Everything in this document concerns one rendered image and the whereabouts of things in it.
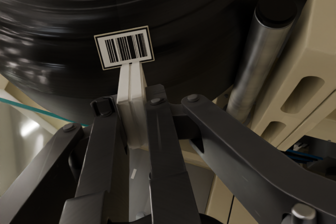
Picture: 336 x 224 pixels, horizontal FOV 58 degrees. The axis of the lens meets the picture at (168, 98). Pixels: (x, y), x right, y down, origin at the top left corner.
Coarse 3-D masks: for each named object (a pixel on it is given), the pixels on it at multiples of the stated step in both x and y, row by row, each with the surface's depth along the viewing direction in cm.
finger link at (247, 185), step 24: (192, 96) 15; (216, 120) 13; (192, 144) 15; (216, 144) 12; (240, 144) 11; (264, 144) 10; (216, 168) 13; (240, 168) 10; (264, 168) 9; (288, 168) 9; (240, 192) 11; (264, 192) 9; (288, 192) 8; (312, 192) 8; (264, 216) 10
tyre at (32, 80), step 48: (0, 0) 35; (48, 0) 34; (96, 0) 34; (144, 0) 34; (192, 0) 34; (240, 0) 36; (0, 48) 36; (48, 48) 34; (96, 48) 34; (192, 48) 35; (240, 48) 42; (48, 96) 43; (96, 96) 40
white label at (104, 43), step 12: (96, 36) 33; (108, 36) 33; (120, 36) 33; (132, 36) 33; (144, 36) 33; (108, 48) 34; (120, 48) 34; (132, 48) 34; (144, 48) 34; (108, 60) 34; (120, 60) 34; (132, 60) 34; (144, 60) 34
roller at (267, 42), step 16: (272, 0) 34; (288, 0) 33; (256, 16) 34; (272, 16) 33; (288, 16) 33; (256, 32) 35; (272, 32) 34; (256, 48) 38; (272, 48) 37; (240, 64) 44; (256, 64) 41; (272, 64) 43; (240, 80) 47; (256, 80) 45; (240, 96) 51; (256, 96) 52; (240, 112) 57
